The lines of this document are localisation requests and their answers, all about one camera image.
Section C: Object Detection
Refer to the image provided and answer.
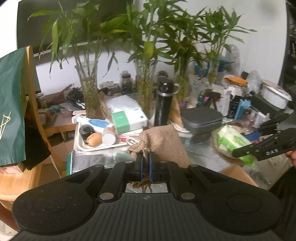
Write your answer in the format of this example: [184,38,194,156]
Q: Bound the wooden side table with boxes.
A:
[35,90,80,142]

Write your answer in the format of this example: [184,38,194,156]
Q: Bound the person's right hand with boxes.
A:
[286,150,296,167]

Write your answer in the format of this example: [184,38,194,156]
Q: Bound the white plastic package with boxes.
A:
[105,95,141,116]

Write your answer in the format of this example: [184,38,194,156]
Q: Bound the brown paper bag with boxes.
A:
[170,96,183,127]

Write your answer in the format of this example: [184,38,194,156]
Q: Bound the small pale box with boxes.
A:
[0,160,25,174]

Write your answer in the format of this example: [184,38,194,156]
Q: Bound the green wet wipes packet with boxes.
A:
[217,142,234,154]
[217,125,255,167]

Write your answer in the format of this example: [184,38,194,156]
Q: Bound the brown burlap pouch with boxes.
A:
[128,126,167,189]

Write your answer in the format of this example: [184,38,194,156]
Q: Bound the black monitor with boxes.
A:
[16,0,134,57]

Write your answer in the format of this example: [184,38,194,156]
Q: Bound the black product box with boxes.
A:
[229,95,241,118]

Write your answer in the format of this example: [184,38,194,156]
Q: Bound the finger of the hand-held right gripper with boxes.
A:
[245,113,290,142]
[232,142,263,158]

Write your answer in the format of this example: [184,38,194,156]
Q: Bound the green cloth bag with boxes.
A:
[0,46,28,167]

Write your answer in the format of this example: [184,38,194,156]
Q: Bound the red snack packet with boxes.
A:
[118,136,139,143]

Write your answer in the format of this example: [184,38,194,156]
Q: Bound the black thermos bottle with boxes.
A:
[154,77,181,127]

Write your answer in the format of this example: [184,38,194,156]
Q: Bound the wooden chair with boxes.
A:
[0,45,67,232]

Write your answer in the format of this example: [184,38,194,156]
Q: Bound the white and blue lotion bottle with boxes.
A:
[76,117,114,130]

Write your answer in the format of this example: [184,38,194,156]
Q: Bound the green and white box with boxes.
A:
[111,109,148,135]

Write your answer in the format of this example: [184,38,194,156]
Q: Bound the white product box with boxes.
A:
[220,87,234,116]

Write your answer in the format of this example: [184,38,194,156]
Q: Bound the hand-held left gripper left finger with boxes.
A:
[65,153,144,202]

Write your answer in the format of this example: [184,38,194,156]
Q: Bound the blue container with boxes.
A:
[235,98,251,121]

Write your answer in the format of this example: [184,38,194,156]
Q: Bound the white bag with colourful print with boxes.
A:
[191,74,215,109]

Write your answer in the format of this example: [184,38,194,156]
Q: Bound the large black box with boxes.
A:
[251,94,285,116]

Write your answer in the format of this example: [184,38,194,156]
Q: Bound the lucky bamboo in glass vase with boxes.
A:
[196,6,257,85]
[102,0,176,116]
[162,5,208,102]
[28,0,130,120]

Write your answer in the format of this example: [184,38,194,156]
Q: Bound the brown bread bun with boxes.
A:
[86,133,102,147]

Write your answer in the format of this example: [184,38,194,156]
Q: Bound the black round jar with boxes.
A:
[79,124,94,141]

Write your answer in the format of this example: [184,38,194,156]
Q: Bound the crinkled clear bag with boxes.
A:
[245,70,263,93]

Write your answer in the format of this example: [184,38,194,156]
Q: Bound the woven basket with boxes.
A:
[212,125,257,159]

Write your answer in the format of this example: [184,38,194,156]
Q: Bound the grey zip case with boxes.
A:
[180,108,223,135]

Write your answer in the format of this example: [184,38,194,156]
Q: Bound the black stand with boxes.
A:
[207,91,221,109]

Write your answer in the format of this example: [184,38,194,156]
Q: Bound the white ribbed tub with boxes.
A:
[261,79,293,110]

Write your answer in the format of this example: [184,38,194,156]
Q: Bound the black garment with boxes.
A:
[23,118,52,172]

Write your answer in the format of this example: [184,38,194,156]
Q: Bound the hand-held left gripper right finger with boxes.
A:
[149,152,234,202]

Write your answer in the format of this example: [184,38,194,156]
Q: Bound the small white bottle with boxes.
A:
[102,128,116,145]

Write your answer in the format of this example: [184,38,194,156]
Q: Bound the yellow orange pouch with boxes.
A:
[224,76,248,87]

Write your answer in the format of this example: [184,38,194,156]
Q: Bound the person's dark clothing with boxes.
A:
[268,166,296,232]

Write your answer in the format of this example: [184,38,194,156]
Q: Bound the silver foil mat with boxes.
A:
[66,132,292,179]

